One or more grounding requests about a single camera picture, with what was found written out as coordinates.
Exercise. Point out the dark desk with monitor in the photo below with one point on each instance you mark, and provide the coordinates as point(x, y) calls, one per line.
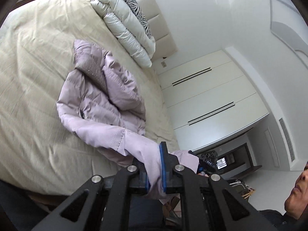
point(234, 163)

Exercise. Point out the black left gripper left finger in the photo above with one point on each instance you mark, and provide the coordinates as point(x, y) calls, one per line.
point(140, 178)

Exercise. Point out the wall power socket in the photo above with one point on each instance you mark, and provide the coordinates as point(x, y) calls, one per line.
point(163, 64)

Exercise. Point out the beige padded headboard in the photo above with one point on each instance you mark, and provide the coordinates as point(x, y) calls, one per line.
point(165, 45)

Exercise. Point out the operator head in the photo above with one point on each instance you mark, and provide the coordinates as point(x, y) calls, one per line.
point(296, 203)

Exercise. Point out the beige bed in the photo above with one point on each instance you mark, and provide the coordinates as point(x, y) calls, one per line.
point(37, 152)

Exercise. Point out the mauve puffer jacket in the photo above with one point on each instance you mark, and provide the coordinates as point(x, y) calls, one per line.
point(111, 115)

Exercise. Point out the white folded duvet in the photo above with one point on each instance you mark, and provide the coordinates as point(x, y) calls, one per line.
point(125, 26)

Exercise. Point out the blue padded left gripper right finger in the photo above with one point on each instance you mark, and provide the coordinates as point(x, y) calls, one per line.
point(168, 162)

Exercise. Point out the zebra print pillow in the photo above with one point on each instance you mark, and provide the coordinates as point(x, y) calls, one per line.
point(136, 9)

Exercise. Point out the white wardrobe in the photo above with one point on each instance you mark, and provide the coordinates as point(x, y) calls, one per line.
point(209, 100)

